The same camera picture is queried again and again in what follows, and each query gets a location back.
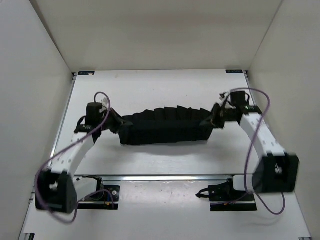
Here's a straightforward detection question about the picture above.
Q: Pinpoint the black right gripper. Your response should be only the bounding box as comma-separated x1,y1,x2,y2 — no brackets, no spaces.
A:
200,103,237,130

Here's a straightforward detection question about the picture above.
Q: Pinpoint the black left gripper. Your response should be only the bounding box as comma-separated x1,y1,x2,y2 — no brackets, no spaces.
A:
99,106,133,133

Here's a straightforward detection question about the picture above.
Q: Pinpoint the black pleated skirt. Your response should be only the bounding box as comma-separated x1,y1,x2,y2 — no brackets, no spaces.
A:
118,106,214,146

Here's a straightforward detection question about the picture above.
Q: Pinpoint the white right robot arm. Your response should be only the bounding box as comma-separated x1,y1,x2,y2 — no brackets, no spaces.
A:
201,88,300,200

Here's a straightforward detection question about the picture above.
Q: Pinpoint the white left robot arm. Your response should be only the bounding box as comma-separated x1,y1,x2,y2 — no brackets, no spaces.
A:
35,102,133,214

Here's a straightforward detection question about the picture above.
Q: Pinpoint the right corner label sticker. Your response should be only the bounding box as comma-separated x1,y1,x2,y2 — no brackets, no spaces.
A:
225,69,243,74

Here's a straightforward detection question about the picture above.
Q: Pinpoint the corner label sticker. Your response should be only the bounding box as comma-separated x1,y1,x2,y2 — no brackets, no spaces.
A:
77,71,95,76
225,69,243,74

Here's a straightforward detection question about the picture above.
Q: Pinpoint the left corner label sticker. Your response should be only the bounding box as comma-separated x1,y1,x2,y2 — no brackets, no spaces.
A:
77,71,95,76

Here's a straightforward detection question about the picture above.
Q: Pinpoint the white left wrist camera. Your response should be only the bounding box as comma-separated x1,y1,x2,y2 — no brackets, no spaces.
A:
101,97,110,109

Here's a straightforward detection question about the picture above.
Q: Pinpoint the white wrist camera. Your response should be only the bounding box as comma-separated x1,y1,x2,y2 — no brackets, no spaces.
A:
101,97,110,109
219,92,229,102

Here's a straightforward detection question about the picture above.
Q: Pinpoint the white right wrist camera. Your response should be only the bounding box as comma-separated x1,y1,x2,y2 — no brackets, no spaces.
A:
219,92,229,102

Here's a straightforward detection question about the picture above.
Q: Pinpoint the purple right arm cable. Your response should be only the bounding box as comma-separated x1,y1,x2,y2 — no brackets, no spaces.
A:
229,87,286,215

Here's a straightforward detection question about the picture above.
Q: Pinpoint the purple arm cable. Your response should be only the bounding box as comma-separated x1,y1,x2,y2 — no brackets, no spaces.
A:
34,91,116,223
229,87,286,215

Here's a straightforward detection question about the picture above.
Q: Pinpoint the aluminium table rail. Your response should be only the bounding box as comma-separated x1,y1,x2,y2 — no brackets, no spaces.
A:
74,174,236,183

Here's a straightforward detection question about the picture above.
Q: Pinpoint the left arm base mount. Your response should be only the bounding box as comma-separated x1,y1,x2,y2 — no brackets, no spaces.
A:
73,175,121,211

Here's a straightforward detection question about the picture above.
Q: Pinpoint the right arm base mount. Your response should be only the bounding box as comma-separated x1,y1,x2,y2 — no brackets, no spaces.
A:
195,182,258,212

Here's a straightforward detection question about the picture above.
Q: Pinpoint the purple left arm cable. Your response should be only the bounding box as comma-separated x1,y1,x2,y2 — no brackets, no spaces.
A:
34,91,116,223

